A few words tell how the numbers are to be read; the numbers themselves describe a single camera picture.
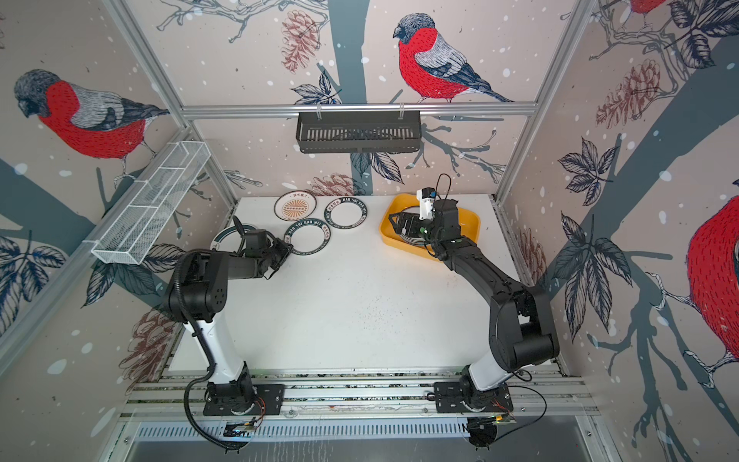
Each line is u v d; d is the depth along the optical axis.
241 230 0.92
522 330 0.44
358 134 1.06
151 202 0.78
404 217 0.76
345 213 1.15
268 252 0.91
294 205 1.19
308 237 1.08
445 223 0.67
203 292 0.53
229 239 1.10
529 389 0.64
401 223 0.78
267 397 0.73
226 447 0.67
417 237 0.79
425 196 0.78
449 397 0.73
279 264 0.92
